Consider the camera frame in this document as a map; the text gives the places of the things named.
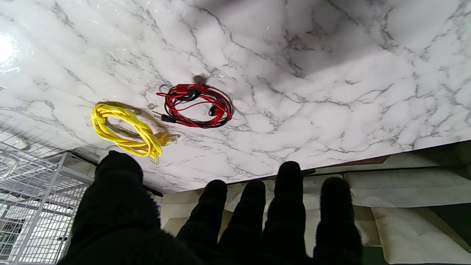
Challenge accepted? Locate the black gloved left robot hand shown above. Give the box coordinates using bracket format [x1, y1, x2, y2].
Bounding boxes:
[59, 151, 364, 265]

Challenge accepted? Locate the yellow network cable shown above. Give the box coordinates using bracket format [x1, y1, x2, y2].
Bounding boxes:
[91, 102, 180, 165]

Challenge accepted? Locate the red black cable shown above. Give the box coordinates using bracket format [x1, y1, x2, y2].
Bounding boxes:
[153, 84, 234, 129]

